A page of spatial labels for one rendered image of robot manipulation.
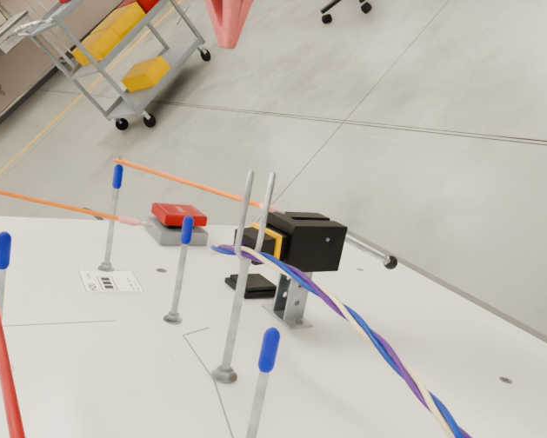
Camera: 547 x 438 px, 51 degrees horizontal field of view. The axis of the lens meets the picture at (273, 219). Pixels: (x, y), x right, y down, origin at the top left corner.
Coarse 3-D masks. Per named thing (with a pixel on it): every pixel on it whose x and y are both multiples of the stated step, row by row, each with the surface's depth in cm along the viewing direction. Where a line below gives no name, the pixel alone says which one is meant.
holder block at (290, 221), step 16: (272, 224) 47; (288, 224) 46; (304, 224) 46; (320, 224) 47; (336, 224) 48; (288, 240) 46; (304, 240) 46; (320, 240) 47; (336, 240) 48; (288, 256) 46; (304, 256) 46; (320, 256) 47; (336, 256) 48
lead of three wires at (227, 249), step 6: (216, 246) 42; (222, 246) 38; (228, 246) 37; (234, 246) 44; (210, 252) 40; (216, 252) 39; (222, 252) 38; (228, 252) 37; (234, 252) 37; (246, 252) 36
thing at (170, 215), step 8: (152, 208) 66; (160, 208) 64; (168, 208) 65; (176, 208) 66; (184, 208) 66; (192, 208) 67; (160, 216) 63; (168, 216) 62; (176, 216) 63; (184, 216) 63; (192, 216) 64; (200, 216) 64; (168, 224) 62; (176, 224) 63; (200, 224) 64
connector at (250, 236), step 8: (248, 232) 45; (256, 232) 46; (280, 232) 46; (248, 240) 44; (256, 240) 44; (264, 240) 44; (272, 240) 45; (264, 248) 44; (272, 248) 45; (280, 256) 46; (256, 264) 44
